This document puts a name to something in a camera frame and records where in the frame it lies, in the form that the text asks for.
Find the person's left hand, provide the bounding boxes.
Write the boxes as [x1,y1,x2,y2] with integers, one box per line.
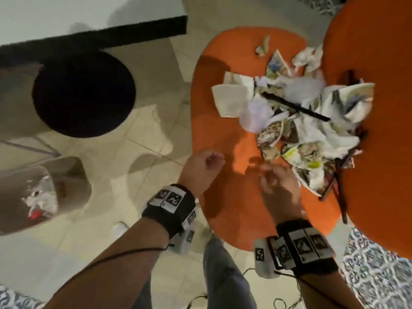
[178,149,226,199]

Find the person's right hand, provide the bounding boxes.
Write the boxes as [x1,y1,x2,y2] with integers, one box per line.
[257,162,306,226]

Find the person's left forearm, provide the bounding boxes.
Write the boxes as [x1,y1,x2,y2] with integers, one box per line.
[43,217,171,309]

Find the person's right forearm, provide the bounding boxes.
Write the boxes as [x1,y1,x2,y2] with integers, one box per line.
[295,270,366,309]

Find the small orange table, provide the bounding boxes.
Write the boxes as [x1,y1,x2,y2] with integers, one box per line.
[190,27,342,252]

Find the crushed white paper cup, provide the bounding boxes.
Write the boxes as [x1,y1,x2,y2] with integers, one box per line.
[211,71,255,118]

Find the pile of crumpled paper scraps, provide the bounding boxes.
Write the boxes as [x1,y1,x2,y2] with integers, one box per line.
[241,44,375,197]

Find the black wristband with marker tags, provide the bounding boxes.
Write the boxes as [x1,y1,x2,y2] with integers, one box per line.
[268,219,339,279]
[142,184,197,239]

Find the thin dark sticks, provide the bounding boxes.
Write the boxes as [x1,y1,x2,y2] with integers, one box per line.
[319,158,354,224]

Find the black stick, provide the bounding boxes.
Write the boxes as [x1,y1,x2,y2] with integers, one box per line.
[260,91,331,123]

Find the large orange table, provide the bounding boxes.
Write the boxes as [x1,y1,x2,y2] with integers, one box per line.
[322,0,412,261]

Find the person's leg in jeans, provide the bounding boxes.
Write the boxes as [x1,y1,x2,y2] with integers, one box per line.
[203,236,258,309]

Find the white shoe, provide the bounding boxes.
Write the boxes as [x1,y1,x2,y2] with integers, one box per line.
[111,221,130,240]

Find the small beige crumpled paper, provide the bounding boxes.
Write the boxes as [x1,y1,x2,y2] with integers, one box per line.
[255,35,271,57]

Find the black round stool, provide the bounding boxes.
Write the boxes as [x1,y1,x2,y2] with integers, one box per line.
[32,51,136,139]

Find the patterned grey rug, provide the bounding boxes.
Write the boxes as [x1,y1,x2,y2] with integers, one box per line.
[341,228,412,309]

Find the beige trash bin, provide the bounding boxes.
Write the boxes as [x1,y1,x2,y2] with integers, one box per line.
[0,156,93,236]

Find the paper trash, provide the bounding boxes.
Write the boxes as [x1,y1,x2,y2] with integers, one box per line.
[21,177,59,220]

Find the white counter with black edge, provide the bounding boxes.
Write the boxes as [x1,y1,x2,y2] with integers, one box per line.
[0,0,188,67]

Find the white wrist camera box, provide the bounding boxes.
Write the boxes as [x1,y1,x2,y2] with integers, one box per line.
[168,220,197,255]
[254,238,281,280]

